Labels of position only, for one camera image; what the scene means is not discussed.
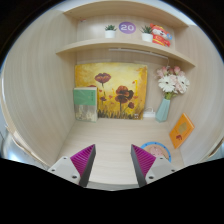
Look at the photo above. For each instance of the pale teal faceted vase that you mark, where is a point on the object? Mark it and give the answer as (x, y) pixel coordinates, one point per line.
(163, 110)

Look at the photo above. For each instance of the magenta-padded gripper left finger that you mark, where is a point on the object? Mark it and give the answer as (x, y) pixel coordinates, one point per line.
(82, 160)

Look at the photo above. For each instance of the round purple sign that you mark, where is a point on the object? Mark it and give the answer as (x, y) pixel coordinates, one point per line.
(127, 27)

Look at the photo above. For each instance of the small succulent in white pot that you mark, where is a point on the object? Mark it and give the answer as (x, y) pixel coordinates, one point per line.
(147, 36)
(110, 32)

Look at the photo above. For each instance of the green and beige book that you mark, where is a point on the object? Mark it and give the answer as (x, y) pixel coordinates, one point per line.
(85, 103)

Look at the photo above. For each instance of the white light bar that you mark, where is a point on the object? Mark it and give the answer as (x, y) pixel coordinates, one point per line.
(140, 51)

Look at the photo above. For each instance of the round blue-rimmed cartoon mouse pad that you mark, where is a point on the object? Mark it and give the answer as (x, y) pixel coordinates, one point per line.
(166, 151)

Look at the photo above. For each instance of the yellow poppy flower painting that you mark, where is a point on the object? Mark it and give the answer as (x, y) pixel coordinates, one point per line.
(116, 76)

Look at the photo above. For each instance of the orange book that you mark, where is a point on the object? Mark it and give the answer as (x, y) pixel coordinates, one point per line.
(181, 130)

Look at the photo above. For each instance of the white power strip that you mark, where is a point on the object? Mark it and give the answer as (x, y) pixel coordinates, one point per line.
(149, 114)

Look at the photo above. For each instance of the pink and white flower bouquet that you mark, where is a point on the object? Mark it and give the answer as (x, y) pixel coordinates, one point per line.
(173, 81)

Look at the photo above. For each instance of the light wooden shelf board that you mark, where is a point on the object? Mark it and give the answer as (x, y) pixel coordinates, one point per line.
(123, 44)

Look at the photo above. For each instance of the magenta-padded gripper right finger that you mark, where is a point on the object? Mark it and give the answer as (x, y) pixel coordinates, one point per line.
(145, 160)

